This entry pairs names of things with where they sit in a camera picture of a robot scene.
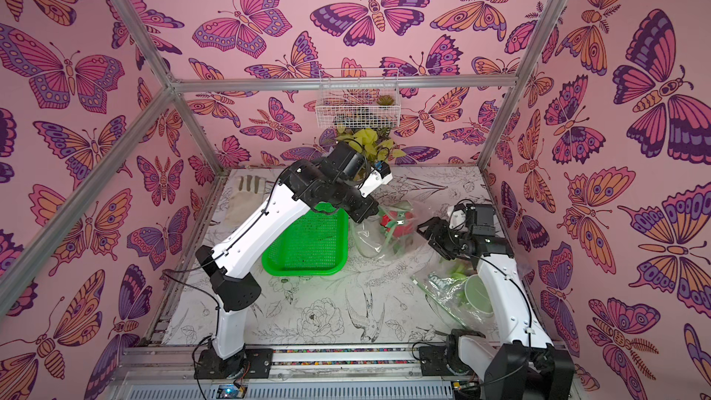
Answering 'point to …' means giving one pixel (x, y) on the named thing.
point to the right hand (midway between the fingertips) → (425, 232)
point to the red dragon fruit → (401, 224)
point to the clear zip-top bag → (386, 233)
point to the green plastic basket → (318, 244)
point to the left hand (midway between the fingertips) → (380, 209)
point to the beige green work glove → (249, 197)
